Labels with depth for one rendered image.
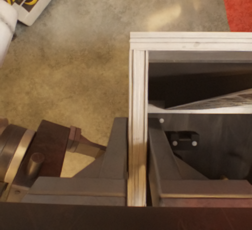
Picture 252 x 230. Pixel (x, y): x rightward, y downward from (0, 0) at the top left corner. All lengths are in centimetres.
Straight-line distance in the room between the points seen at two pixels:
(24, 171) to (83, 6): 105
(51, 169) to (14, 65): 107
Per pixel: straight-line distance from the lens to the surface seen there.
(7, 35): 38
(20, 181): 24
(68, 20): 119
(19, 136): 27
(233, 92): 33
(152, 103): 90
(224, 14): 126
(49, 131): 31
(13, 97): 130
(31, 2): 112
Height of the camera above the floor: 106
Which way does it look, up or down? 84 degrees down
